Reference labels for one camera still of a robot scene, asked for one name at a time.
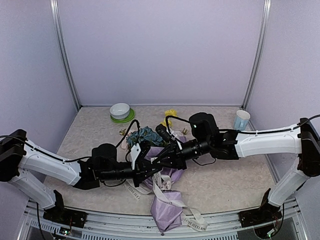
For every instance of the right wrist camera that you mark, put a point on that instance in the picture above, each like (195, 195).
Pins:
(170, 140)

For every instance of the green plate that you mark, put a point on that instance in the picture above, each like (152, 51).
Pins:
(130, 117)

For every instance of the blue fake flower bunch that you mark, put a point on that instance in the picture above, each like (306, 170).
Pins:
(145, 134)

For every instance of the light blue mug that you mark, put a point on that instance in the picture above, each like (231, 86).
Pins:
(241, 120)

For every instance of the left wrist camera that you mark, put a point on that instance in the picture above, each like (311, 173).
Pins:
(134, 154)

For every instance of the left aluminium frame post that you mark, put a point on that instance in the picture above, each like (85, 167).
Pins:
(54, 4)

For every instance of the aluminium frame post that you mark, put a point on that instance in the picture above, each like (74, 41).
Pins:
(54, 4)
(267, 4)

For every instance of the right aluminium frame post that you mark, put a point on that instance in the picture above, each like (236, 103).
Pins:
(267, 4)

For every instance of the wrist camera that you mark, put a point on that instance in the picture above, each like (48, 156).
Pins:
(134, 154)
(170, 140)

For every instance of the clear printed cellophane wrap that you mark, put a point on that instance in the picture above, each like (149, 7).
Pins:
(190, 216)

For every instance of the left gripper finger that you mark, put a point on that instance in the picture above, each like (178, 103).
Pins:
(145, 150)
(149, 172)

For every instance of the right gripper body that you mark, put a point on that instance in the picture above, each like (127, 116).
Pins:
(178, 157)

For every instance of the purple wrapping paper sheet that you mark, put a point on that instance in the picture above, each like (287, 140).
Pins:
(166, 206)

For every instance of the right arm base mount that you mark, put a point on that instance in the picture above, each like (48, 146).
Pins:
(254, 217)

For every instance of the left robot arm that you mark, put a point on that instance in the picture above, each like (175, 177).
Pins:
(19, 157)

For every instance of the pink fake rose bunch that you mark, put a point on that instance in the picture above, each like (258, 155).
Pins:
(124, 145)

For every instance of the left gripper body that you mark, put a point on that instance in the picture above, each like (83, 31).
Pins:
(139, 172)

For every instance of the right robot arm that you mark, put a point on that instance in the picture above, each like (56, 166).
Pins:
(301, 139)

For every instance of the white ceramic bowl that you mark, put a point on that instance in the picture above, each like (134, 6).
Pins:
(119, 111)

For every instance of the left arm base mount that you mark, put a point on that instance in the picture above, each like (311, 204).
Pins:
(68, 217)

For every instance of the front aluminium rail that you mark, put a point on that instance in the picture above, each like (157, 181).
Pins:
(115, 226)

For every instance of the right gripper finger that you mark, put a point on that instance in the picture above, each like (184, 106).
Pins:
(165, 164)
(160, 154)

